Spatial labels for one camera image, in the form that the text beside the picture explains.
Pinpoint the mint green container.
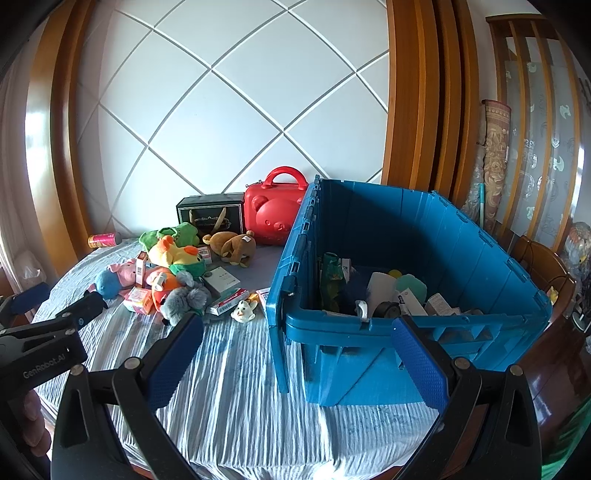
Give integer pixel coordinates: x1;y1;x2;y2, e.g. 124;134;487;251
394;274;428;298

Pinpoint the pink pig plush orange dress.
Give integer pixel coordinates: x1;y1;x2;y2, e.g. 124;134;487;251
145;268;183;315

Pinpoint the rolled patterned carpet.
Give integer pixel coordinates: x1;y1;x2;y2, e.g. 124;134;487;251
480;99;512;222

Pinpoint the white grey medicine box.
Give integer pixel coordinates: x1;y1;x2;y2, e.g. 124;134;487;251
201;268;242;298

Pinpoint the teal red medicine box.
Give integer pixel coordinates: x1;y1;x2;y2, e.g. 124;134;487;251
205;287;251;317

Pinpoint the wooden door frame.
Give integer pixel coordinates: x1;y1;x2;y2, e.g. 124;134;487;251
381;0;481;208

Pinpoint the grey plush koala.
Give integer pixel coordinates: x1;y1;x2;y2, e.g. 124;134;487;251
160;272;211;326

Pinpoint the blue plastic storage crate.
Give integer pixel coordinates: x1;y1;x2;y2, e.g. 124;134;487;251
265;174;553;407

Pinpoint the person's left hand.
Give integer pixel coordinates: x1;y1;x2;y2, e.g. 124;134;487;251
14;390;52;462

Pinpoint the red white paper box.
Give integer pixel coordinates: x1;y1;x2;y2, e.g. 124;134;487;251
122;286;155;315

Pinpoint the green snack packet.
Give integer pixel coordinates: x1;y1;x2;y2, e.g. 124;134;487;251
323;253;354;310

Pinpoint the pink pig plush blue dress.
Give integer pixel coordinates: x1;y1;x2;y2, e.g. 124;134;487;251
88;258;148;305

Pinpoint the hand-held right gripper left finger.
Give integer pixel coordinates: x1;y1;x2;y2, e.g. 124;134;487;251
51;311;206;480

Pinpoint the white small box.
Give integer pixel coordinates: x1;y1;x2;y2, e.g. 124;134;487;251
425;293;462;317
394;288;428;317

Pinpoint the yellow orange plush toy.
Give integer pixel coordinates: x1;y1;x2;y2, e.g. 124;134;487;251
148;236;206;278

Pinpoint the small white plush duck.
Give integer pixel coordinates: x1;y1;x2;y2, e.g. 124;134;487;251
231;299;259;323

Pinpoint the black gift box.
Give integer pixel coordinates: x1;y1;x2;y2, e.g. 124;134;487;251
176;193;246;236

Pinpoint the wooden chair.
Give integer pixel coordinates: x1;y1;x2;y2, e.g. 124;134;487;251
510;235;578;333

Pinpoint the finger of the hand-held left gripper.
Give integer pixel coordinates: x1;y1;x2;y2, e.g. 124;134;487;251
0;282;52;326
54;292;110;329

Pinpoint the red drink can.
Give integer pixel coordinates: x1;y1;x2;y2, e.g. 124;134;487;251
88;232;123;250

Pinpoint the brown plush dog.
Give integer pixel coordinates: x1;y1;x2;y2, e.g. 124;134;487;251
202;230;257;269

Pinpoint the wooden glass partition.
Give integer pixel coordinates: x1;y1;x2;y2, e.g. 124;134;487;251
485;14;591;241

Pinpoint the wooden window frame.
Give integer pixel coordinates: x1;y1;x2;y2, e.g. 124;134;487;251
34;0;121;250

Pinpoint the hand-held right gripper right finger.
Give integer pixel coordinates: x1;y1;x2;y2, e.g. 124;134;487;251
390;315;543;480

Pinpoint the red bear face suitcase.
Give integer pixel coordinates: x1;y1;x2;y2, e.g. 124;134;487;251
244;167;309;246

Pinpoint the green plush frog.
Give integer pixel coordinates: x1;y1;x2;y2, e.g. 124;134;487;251
139;222;200;252

